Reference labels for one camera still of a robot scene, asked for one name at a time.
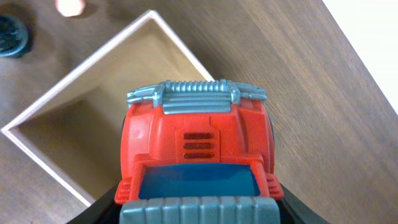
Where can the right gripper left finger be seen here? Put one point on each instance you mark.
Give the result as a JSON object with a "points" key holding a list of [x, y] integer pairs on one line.
{"points": [[102, 211]]}

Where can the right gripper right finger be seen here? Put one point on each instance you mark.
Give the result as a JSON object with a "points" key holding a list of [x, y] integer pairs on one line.
{"points": [[294, 211]]}

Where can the red grey toy truck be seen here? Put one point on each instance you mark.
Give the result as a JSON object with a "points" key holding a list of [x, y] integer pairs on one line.
{"points": [[198, 152]]}

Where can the yellow plush duck blue scarf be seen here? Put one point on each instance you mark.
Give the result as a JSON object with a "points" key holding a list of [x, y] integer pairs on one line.
{"points": [[70, 8]]}

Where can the pink cardboard box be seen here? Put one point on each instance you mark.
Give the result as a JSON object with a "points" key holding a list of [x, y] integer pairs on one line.
{"points": [[73, 131]]}

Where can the black round cap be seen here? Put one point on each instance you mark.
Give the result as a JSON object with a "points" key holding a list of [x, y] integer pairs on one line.
{"points": [[14, 37]]}

